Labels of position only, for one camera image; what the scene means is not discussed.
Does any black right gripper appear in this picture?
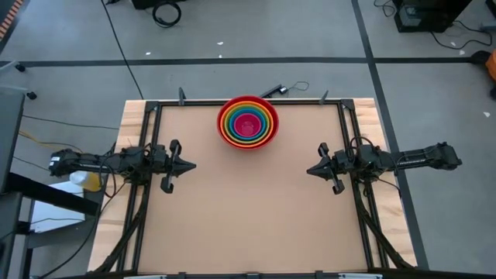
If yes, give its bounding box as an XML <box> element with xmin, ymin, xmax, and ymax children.
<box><xmin>306</xmin><ymin>142</ymin><xmax>357</xmax><ymax>196</ymax></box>

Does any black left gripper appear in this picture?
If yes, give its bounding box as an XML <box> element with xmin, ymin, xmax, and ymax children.
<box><xmin>150</xmin><ymin>139</ymin><xmax>197</xmax><ymax>195</ymax></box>

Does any orange bowl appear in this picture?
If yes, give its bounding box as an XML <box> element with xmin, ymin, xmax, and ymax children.
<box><xmin>219</xmin><ymin>98</ymin><xmax>277</xmax><ymax>147</ymax></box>

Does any lime green bowl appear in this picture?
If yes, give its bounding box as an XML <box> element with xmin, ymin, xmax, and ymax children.
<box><xmin>223</xmin><ymin>103</ymin><xmax>270</xmax><ymax>144</ymax></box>

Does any blue bowl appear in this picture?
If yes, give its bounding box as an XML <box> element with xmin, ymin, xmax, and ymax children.
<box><xmin>228</xmin><ymin>108</ymin><xmax>266</xmax><ymax>141</ymax></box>

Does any small pink bowl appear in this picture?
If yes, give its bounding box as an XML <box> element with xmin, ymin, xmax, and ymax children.
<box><xmin>233</xmin><ymin>112</ymin><xmax>262</xmax><ymax>138</ymax></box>

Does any large red bowl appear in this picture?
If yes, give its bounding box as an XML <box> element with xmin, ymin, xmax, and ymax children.
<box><xmin>216</xmin><ymin>95</ymin><xmax>280</xmax><ymax>150</ymax></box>

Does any bottle with yellow liquid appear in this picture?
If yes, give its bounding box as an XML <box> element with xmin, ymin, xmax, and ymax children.
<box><xmin>68</xmin><ymin>170</ymin><xmax>104</xmax><ymax>193</ymax></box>

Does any white board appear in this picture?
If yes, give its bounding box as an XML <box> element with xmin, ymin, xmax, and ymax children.
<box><xmin>29</xmin><ymin>180</ymin><xmax>87</xmax><ymax>234</ymax></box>

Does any black equipment box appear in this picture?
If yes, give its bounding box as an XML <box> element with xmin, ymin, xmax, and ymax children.
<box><xmin>391</xmin><ymin>0</ymin><xmax>474</xmax><ymax>33</ymax></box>

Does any orange round object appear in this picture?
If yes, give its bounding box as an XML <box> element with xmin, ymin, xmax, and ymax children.
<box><xmin>486</xmin><ymin>49</ymin><xmax>496</xmax><ymax>81</ymax></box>

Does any black aluminium table frame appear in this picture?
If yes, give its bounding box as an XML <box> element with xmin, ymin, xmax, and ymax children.
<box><xmin>95</xmin><ymin>98</ymin><xmax>418</xmax><ymax>279</ymax></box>

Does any thin black cable loop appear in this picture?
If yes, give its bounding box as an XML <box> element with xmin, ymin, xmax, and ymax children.
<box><xmin>287</xmin><ymin>80</ymin><xmax>311</xmax><ymax>93</ymax></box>

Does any black cable conduit bundle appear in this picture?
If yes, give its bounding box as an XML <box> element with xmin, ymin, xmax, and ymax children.
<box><xmin>95</xmin><ymin>184</ymin><xmax>151</xmax><ymax>273</ymax></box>
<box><xmin>355</xmin><ymin>181</ymin><xmax>412</xmax><ymax>270</ymax></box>

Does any long black floor cable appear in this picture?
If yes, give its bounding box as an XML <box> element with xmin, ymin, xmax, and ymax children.
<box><xmin>99</xmin><ymin>0</ymin><xmax>145</xmax><ymax>100</ymax></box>

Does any yellow cable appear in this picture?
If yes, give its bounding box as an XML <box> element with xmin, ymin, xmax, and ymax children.
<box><xmin>18</xmin><ymin>129</ymin><xmax>84</xmax><ymax>154</ymax></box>

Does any coiled black cable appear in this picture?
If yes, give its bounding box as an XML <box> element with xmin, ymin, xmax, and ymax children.
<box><xmin>151</xmin><ymin>0</ymin><xmax>183</xmax><ymax>29</ymax></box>

